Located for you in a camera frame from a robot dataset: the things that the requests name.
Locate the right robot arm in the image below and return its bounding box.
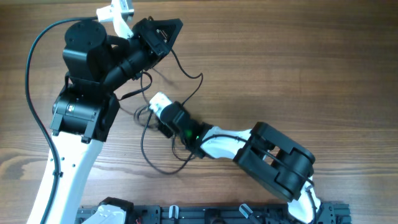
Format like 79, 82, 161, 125
150, 100, 321, 223

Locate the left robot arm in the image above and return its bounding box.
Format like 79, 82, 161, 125
28, 17, 183, 223

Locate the left camera black cable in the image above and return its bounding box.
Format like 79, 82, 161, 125
24, 16, 99, 224

